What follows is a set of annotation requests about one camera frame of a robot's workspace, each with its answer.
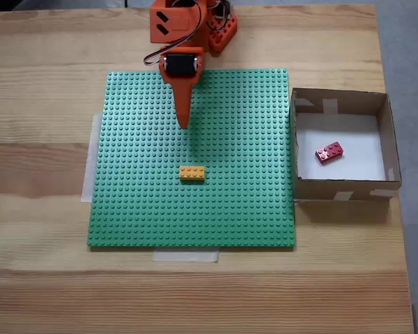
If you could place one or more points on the white paper box liner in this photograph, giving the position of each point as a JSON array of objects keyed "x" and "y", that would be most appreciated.
[{"x": 362, "y": 163}]

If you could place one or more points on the red lego block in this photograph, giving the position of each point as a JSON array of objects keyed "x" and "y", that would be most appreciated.
[{"x": 330, "y": 153}]

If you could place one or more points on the masking tape strip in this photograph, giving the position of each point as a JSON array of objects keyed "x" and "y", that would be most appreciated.
[
  {"x": 88, "y": 167},
  {"x": 184, "y": 255}
]

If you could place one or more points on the yellow lego block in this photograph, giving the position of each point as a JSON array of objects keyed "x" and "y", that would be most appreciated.
[{"x": 192, "y": 174}]

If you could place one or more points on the green lego baseplate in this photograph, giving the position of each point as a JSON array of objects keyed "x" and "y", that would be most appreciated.
[{"x": 195, "y": 208}]

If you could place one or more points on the cardboard box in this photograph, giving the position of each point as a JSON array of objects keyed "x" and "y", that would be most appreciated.
[{"x": 317, "y": 191}]

